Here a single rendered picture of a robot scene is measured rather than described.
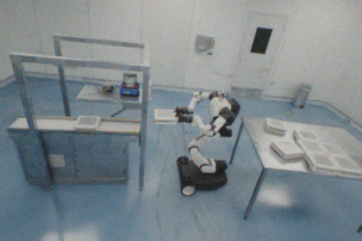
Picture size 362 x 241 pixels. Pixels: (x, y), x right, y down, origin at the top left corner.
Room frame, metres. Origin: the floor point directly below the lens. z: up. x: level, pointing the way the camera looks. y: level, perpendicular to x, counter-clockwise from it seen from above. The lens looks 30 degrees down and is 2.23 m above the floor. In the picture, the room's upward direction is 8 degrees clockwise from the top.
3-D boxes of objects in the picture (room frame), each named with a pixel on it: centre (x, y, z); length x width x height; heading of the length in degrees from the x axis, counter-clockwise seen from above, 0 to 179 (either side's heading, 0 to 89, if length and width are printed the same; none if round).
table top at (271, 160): (2.34, -1.64, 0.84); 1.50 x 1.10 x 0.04; 92
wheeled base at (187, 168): (2.36, -0.43, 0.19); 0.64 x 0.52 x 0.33; 101
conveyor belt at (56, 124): (2.06, 1.12, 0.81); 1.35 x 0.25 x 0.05; 101
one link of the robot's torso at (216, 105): (2.37, -0.50, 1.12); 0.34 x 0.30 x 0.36; 11
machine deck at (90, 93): (2.12, 0.74, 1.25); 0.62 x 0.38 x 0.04; 101
